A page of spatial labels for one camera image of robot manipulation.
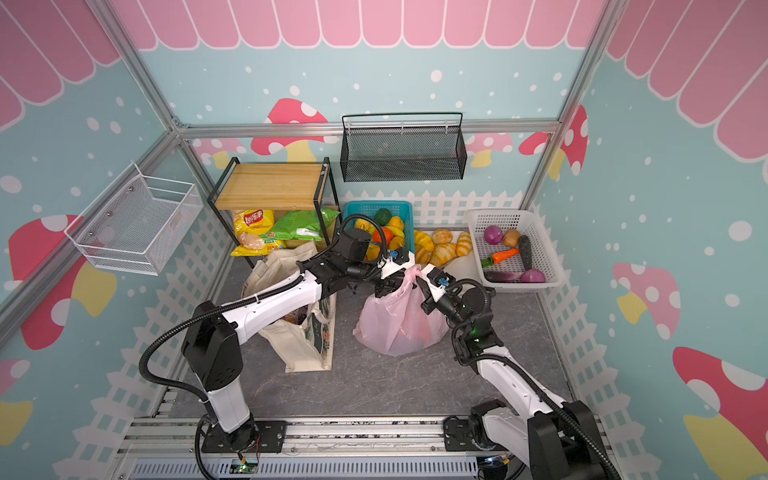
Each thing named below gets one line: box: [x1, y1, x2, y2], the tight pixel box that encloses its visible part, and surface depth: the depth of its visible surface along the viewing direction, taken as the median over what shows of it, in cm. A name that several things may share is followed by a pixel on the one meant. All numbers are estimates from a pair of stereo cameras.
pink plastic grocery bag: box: [353, 264, 450, 357], surface depth 80 cm
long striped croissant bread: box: [430, 243, 458, 267], surface depth 110 cm
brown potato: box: [504, 229, 520, 248], surface depth 114 cm
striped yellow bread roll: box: [414, 230, 435, 252], surface depth 114 cm
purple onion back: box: [484, 225, 503, 245], surface depth 114 cm
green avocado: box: [374, 208, 392, 226], surface depth 118 cm
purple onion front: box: [521, 268, 546, 283], surface depth 101 cm
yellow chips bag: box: [230, 209, 286, 257], surface depth 91 cm
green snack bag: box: [260, 208, 340, 242], surface depth 87 cm
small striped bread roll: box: [456, 231, 473, 257], surface depth 113 cm
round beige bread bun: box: [432, 228, 453, 244], surface depth 115 cm
